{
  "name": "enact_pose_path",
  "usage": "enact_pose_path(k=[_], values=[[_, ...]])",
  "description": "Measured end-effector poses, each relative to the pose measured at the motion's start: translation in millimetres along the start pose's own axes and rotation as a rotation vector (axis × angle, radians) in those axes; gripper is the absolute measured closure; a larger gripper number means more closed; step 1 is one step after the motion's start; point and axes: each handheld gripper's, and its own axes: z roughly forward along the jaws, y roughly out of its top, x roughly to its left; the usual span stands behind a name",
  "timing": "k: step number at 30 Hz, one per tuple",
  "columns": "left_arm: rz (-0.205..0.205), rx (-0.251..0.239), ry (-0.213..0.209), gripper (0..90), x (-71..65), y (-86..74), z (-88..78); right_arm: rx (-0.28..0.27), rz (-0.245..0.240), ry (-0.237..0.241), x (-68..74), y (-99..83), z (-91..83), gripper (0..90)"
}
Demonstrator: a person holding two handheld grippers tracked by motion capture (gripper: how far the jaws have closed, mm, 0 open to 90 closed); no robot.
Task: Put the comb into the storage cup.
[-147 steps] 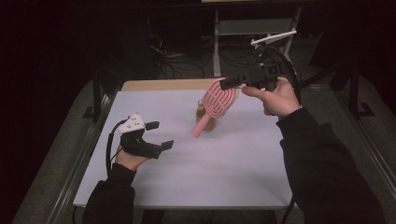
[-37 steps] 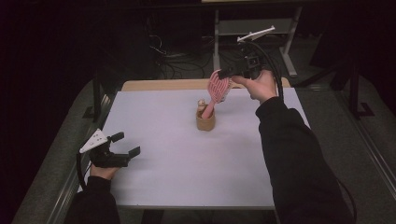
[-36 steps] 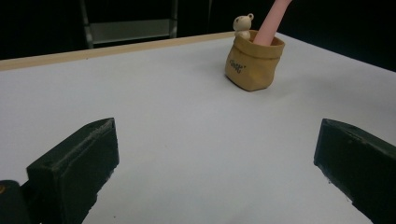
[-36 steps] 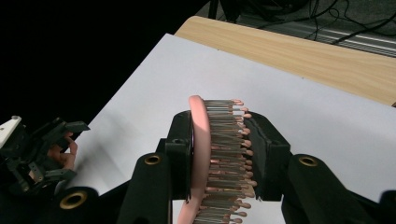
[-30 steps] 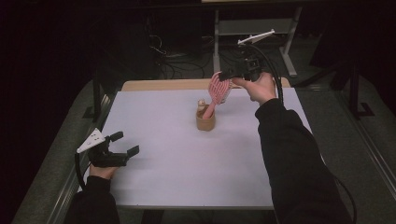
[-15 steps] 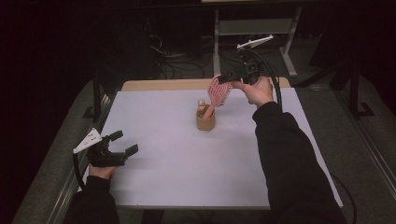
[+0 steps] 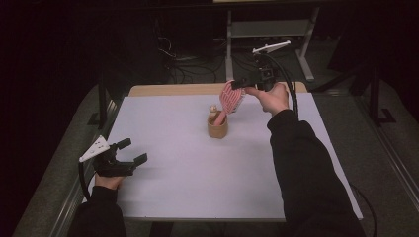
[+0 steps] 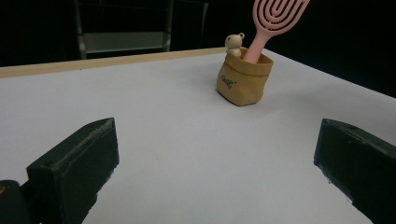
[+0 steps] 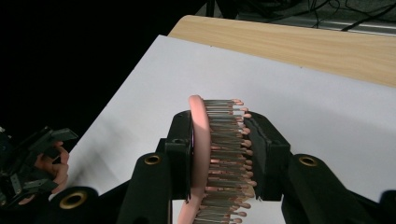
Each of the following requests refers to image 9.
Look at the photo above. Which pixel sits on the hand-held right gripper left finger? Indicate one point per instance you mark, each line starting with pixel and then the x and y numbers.
pixel 162 186

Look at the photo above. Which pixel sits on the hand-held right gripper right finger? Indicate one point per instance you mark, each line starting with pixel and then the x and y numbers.
pixel 299 186

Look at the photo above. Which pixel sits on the pink hairbrush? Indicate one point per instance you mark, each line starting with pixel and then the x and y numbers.
pixel 224 161

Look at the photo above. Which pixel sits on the white paper sheet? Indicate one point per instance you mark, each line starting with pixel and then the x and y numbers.
pixel 280 118

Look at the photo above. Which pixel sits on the wooden table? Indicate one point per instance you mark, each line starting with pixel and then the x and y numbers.
pixel 295 46

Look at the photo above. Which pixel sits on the grey metal floor rail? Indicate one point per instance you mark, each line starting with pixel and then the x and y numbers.
pixel 311 25

